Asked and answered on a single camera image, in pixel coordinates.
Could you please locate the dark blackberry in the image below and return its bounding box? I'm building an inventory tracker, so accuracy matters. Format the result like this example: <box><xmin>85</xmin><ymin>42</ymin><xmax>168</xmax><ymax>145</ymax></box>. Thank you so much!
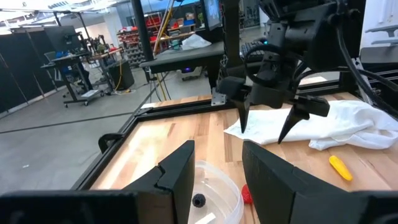
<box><xmin>192</xmin><ymin>193</ymin><xmax>206</xmax><ymax>208</ymax></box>

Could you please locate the silver frame bracket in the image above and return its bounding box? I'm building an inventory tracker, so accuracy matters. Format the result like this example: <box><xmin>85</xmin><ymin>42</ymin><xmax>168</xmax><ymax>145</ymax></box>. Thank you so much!
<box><xmin>211</xmin><ymin>88</ymin><xmax>227</xmax><ymax>106</ymax></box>

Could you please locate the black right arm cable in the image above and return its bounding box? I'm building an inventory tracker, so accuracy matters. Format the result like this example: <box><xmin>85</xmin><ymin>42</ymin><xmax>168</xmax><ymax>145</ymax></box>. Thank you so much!
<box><xmin>243</xmin><ymin>42</ymin><xmax>283</xmax><ymax>90</ymax></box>

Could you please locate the black frame clamp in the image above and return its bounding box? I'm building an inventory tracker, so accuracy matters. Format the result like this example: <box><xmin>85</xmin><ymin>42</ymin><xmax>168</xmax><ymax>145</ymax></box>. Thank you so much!
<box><xmin>98</xmin><ymin>133</ymin><xmax>125</xmax><ymax>154</ymax></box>

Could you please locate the black pole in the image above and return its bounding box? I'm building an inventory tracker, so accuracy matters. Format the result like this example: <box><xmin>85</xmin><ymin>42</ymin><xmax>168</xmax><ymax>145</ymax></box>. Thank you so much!
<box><xmin>129</xmin><ymin>0</ymin><xmax>155</xmax><ymax>63</ymax></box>

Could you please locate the black rolling desk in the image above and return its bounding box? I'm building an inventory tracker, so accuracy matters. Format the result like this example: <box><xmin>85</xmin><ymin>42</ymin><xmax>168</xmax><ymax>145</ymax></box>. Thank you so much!
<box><xmin>40</xmin><ymin>49</ymin><xmax>105</xmax><ymax>109</ymax></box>

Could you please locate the white cloth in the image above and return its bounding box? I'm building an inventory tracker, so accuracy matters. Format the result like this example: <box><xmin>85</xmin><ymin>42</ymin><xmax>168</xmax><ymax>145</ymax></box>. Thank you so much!
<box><xmin>223</xmin><ymin>99</ymin><xmax>398</xmax><ymax>152</ymax></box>

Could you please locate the black monitor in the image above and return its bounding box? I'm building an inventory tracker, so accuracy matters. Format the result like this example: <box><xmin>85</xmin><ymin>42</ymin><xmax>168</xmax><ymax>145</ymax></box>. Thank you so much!
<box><xmin>43</xmin><ymin>25</ymin><xmax>82</xmax><ymax>53</ymax></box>

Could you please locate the monitor with blue screen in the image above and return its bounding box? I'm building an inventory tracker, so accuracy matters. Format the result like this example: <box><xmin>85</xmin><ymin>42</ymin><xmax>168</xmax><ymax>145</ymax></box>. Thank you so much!
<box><xmin>200</xmin><ymin>0</ymin><xmax>223</xmax><ymax>32</ymax></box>

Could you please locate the clear plastic tupperware container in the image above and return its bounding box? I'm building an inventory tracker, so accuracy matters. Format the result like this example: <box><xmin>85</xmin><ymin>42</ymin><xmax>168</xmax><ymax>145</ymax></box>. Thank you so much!
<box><xmin>187</xmin><ymin>159</ymin><xmax>245</xmax><ymax>224</ymax></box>

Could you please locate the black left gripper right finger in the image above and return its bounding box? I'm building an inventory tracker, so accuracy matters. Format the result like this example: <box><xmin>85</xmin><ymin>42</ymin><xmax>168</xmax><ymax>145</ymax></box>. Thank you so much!
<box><xmin>241</xmin><ymin>140</ymin><xmax>355</xmax><ymax>224</ymax></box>

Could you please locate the yellow pole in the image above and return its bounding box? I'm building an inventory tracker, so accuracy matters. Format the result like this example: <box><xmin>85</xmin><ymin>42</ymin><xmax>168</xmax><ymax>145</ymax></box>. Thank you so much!
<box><xmin>153</xmin><ymin>0</ymin><xmax>175</xmax><ymax>54</ymax></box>

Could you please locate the small yellow pepper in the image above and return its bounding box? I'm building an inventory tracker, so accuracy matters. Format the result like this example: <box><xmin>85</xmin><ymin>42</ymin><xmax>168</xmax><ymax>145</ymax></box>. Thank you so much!
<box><xmin>328</xmin><ymin>154</ymin><xmax>354</xmax><ymax>182</ymax></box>

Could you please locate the yellow cable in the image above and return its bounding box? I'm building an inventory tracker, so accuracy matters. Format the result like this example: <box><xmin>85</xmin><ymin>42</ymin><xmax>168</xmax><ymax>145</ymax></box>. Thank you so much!
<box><xmin>154</xmin><ymin>73</ymin><xmax>169</xmax><ymax>101</ymax></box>

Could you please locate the red strawberry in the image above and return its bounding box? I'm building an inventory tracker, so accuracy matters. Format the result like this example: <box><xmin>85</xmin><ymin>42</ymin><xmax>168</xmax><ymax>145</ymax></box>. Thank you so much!
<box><xmin>241</xmin><ymin>184</ymin><xmax>254</xmax><ymax>205</ymax></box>

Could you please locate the black partition wall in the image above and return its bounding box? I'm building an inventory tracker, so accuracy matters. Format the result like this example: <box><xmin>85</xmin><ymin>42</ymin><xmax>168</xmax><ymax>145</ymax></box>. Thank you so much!
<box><xmin>0</xmin><ymin>29</ymin><xmax>68</xmax><ymax>114</ymax></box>

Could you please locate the black computer tower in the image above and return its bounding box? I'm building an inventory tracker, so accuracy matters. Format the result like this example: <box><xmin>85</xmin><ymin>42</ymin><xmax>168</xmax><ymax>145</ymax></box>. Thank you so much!
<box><xmin>108</xmin><ymin>58</ymin><xmax>136</xmax><ymax>91</ymax></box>

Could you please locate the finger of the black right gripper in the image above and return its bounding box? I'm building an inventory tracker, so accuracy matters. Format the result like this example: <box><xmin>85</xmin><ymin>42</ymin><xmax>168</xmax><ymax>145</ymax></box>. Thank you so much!
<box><xmin>277</xmin><ymin>105</ymin><xmax>310</xmax><ymax>145</ymax></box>
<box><xmin>233</xmin><ymin>98</ymin><xmax>251</xmax><ymax>134</ymax></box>

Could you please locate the white bag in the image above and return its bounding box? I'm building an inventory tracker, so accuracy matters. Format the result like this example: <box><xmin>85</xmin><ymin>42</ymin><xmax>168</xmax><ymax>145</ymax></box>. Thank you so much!
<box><xmin>181</xmin><ymin>33</ymin><xmax>213</xmax><ymax>52</ymax></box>

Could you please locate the grey desk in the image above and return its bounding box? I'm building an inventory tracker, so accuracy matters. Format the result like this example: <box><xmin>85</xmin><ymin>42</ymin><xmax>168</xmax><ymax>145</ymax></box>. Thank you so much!
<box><xmin>139</xmin><ymin>41</ymin><xmax>226</xmax><ymax>91</ymax></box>

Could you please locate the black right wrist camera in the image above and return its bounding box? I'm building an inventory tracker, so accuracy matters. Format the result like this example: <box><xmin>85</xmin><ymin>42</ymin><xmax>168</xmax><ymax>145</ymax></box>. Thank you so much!
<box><xmin>251</xmin><ymin>54</ymin><xmax>299</xmax><ymax>101</ymax></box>

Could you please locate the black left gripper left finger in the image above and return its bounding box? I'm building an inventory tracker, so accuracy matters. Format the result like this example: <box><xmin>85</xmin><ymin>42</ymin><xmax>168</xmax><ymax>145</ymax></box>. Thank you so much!
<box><xmin>123</xmin><ymin>139</ymin><xmax>196</xmax><ymax>224</ymax></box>

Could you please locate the storage shelf with red bins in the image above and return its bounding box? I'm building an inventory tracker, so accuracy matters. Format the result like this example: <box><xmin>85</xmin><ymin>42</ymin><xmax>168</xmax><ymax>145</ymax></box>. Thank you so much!
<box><xmin>116</xmin><ymin>12</ymin><xmax>203</xmax><ymax>68</ymax></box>

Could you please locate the backlit rainbow keyboard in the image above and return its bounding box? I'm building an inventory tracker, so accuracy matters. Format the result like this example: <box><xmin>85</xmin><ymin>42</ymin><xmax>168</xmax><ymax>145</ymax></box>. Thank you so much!
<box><xmin>239</xmin><ymin>39</ymin><xmax>269</xmax><ymax>63</ymax></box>

